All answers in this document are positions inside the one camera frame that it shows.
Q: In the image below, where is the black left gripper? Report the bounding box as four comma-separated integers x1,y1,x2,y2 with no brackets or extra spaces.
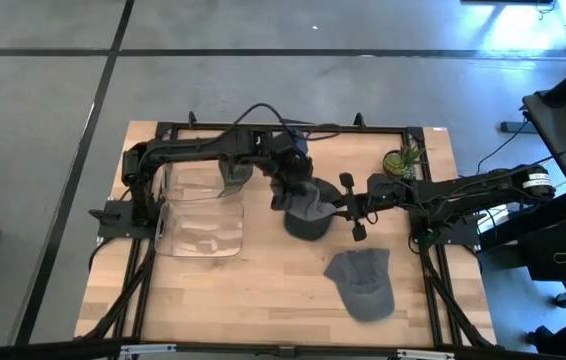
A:
268,145,321,212

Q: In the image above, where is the black side desk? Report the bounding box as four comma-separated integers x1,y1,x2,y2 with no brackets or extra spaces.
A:
477,47,566,301

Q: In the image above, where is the clear plastic bin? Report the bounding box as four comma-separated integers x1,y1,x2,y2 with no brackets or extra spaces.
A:
154,199,246,259
161,159,245,203

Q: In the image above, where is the black table frame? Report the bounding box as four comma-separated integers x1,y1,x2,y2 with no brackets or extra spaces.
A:
81,111,498,351

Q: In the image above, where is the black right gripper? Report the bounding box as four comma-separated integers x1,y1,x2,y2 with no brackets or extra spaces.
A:
331,171,371,243

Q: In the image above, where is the succulent plant in dark pot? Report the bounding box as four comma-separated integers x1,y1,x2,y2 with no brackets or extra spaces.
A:
381,143,428,182

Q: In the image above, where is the black baseball cap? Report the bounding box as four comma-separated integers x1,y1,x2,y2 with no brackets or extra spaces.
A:
282,177,346,242

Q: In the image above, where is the grey denim baseball cap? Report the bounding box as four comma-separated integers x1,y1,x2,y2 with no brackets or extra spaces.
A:
322,247,397,323

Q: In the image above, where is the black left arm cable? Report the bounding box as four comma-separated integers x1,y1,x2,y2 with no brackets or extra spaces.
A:
196,102,342,151

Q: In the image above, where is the black rig crossbar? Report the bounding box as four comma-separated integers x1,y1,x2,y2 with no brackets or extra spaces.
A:
0,338,566,360

